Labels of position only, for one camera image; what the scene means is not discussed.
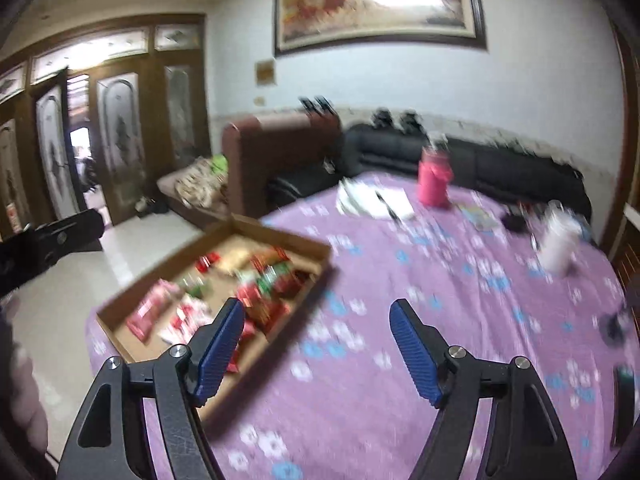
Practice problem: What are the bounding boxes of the pile of mixed snacks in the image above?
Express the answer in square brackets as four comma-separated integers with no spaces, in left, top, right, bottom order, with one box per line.
[160,245,313,376]

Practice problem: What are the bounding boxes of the purple floral tablecloth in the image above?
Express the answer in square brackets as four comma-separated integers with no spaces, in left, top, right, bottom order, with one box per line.
[85,170,636,480]

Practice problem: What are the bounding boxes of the pink snack packet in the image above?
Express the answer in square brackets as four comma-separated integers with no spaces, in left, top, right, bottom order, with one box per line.
[125,280,182,343]

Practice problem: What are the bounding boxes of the small black gadget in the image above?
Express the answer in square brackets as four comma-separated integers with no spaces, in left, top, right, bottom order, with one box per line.
[600,310,633,346]

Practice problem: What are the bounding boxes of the colourful booklet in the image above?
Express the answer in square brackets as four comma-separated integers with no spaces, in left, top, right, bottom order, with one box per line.
[457,202,501,231]

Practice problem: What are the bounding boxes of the white paper stack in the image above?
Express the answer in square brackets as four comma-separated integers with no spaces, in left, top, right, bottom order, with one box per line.
[336,178,416,222]

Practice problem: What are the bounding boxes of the white cup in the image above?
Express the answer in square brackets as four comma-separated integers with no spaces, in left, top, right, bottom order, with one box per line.
[537,200,583,276]

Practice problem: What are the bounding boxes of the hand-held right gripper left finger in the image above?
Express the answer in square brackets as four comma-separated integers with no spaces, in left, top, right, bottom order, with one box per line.
[57,297,247,480]

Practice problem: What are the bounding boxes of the person's left hand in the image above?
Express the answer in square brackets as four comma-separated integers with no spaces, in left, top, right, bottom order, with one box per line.
[9,342,48,443]

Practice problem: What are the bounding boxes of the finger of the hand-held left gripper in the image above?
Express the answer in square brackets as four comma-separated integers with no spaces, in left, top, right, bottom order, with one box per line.
[32,209,106,272]

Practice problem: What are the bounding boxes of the shallow cardboard box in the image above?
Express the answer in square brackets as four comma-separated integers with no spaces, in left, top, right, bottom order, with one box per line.
[96,214,332,421]

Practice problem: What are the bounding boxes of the framed painting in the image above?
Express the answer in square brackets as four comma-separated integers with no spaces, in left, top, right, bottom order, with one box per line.
[272,0,488,58]

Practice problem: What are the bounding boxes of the black leather sofa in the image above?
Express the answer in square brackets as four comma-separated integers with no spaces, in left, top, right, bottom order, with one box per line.
[267,122,593,221]

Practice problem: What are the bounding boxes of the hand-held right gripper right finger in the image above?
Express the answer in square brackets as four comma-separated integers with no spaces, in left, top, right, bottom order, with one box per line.
[389,298,581,480]

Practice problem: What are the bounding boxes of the beige snack packet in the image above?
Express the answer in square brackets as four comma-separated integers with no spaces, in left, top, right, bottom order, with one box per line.
[215,237,263,276]

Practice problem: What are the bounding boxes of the black pouch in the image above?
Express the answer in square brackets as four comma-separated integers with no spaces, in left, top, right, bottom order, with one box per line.
[501,212,531,233]

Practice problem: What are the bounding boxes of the wooden glass panel doors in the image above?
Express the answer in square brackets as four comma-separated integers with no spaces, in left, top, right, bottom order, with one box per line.
[0,12,211,241]

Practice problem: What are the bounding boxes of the black phone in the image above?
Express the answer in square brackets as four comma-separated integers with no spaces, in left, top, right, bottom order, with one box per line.
[610,364,640,451]

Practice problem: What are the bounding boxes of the dark shoes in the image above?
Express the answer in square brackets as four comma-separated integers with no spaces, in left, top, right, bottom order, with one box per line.
[134,195,168,216]

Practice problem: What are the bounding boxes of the wooden door frame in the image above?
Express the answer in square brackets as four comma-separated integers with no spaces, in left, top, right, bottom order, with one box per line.
[607,20,640,261]

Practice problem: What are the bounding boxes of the patterned blanket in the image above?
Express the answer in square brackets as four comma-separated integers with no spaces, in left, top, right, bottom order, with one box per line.
[172,157,228,208]

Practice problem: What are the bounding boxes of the brown armchair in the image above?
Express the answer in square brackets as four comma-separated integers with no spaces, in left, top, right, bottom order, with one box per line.
[157,112,343,226]

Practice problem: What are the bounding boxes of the pink sleeved bottle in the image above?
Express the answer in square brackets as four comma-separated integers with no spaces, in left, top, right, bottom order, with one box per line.
[417,132,453,208]

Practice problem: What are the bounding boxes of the black pen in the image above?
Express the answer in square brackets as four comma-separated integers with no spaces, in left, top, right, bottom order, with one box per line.
[375,191,403,222]

